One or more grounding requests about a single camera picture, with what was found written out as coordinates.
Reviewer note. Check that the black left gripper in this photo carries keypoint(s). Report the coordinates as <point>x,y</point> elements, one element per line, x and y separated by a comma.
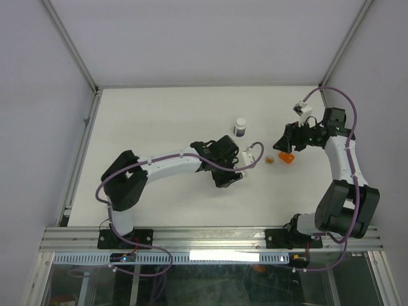
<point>225,180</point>

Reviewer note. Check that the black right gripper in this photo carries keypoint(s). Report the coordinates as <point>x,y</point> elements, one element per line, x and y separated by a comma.
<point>291,137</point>

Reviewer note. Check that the orange pill organizer box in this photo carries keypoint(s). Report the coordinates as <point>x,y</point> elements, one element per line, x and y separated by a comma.
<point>288,158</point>

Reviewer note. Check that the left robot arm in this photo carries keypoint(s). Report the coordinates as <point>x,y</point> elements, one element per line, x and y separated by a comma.
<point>124,181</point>

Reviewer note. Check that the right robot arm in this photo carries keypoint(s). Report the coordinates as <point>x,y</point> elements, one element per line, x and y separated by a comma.
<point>348,205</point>

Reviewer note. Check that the white pill bottle blue label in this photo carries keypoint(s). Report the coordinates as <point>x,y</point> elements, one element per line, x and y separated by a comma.
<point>239,127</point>

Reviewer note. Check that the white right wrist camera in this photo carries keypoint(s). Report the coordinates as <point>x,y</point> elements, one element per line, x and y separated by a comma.
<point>304,111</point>

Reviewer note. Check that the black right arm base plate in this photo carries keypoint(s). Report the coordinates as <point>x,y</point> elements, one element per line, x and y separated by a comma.
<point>283,239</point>

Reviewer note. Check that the grey slotted cable duct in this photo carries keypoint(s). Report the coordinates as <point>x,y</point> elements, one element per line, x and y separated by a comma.
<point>194,257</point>

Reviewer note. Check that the aluminium frame right post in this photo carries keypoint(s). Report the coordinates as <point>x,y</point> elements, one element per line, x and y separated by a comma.
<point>344,45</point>

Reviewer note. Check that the aluminium frame post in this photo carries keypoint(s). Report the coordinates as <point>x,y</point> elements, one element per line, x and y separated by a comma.
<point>68,43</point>
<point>344,45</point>

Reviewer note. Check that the aluminium mounting rail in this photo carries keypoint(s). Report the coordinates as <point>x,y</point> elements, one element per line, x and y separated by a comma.
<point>81,239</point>

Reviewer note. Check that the aluminium frame left post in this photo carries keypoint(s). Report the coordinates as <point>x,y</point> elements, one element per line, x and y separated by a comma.
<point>68,43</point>

